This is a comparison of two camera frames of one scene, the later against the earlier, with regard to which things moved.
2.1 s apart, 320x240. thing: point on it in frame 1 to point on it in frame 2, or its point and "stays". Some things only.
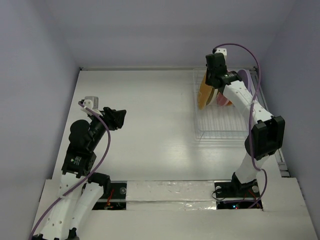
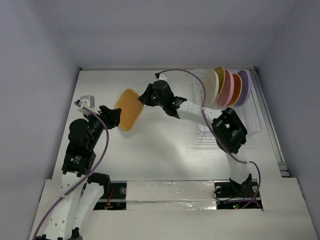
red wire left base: (109, 199) stays
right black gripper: (212, 81) to (150, 93)
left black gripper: (117, 116) stays
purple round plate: (245, 76) stays
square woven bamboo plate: (205, 93) to (131, 107)
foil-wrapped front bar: (170, 195) stays
